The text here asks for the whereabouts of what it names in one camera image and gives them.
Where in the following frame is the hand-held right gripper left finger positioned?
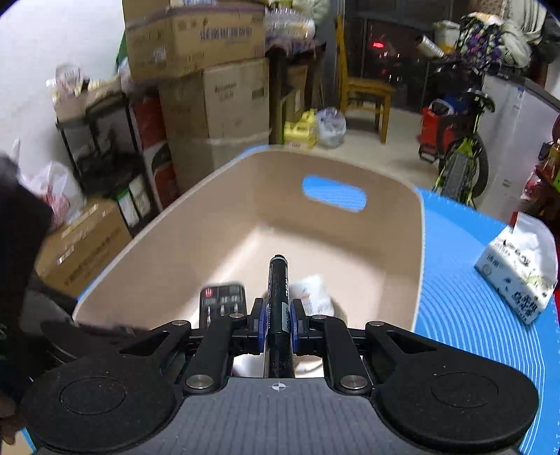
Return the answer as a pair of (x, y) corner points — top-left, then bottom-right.
(115, 298), (266, 391)

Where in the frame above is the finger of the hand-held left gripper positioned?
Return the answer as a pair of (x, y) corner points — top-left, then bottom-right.
(41, 320), (146, 351)

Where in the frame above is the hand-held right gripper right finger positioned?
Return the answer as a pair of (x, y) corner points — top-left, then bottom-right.
(291, 299), (439, 391)

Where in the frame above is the black marker pen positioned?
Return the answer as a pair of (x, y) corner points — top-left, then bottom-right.
(264, 254), (295, 379)

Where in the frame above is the white charger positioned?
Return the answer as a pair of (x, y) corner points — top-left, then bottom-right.
(289, 274), (337, 317)

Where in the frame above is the black remote control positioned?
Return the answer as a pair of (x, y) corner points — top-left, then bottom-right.
(199, 283), (248, 330)

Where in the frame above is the beige plastic storage bin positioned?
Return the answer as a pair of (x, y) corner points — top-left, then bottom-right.
(72, 148), (425, 391)

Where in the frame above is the low brown cardboard box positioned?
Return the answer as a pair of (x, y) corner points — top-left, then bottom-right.
(34, 198), (133, 299)

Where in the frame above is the white red-print plastic bag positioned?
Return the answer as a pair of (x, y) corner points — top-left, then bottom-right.
(16, 161), (86, 229)

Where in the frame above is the black metal shelf rack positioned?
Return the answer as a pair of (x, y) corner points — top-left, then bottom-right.
(55, 93), (176, 238)

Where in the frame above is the open cardboard tray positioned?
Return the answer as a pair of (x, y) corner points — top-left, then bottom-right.
(54, 82), (128, 124)

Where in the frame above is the plastic-wrapped cardboard box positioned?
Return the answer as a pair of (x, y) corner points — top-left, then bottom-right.
(168, 130), (270, 194)

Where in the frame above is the blue silicone baking mat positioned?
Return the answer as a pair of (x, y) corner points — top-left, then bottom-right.
(238, 146), (560, 455)

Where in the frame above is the yellow plastic container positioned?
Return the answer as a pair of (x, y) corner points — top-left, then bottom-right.
(283, 109), (318, 150)

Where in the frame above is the clear plastic bag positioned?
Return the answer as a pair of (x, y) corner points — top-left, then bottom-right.
(315, 107), (348, 148)

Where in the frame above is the plain brown cardboard box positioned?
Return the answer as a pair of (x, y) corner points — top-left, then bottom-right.
(158, 58), (270, 141)

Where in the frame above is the white tissue pack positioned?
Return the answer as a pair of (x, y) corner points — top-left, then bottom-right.
(474, 212), (560, 326)

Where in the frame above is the green and black bicycle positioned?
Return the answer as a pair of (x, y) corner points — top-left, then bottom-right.
(415, 52), (498, 207)

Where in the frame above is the red bag on bicycle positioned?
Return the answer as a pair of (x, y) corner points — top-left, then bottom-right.
(417, 100), (456, 161)

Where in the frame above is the wooden chair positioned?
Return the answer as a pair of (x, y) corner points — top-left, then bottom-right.
(335, 15), (397, 145)

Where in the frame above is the open brown cardboard box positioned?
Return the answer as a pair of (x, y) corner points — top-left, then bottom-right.
(122, 0), (268, 82)

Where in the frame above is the dark wooden side table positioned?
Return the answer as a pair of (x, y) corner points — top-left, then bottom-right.
(520, 165), (560, 220)

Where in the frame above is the white chest freezer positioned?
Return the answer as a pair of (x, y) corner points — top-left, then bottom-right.
(474, 72), (560, 225)

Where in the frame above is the dark glass door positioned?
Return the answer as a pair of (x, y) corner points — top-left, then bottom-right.
(345, 16), (461, 111)

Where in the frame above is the pack of clear plastic bottles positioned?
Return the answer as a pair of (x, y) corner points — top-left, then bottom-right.
(264, 6), (316, 43)

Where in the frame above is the white cylinder roll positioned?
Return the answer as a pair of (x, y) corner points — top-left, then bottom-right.
(415, 34), (446, 59)

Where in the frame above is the floral purple cloth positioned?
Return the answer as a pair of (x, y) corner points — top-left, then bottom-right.
(457, 13), (505, 76)

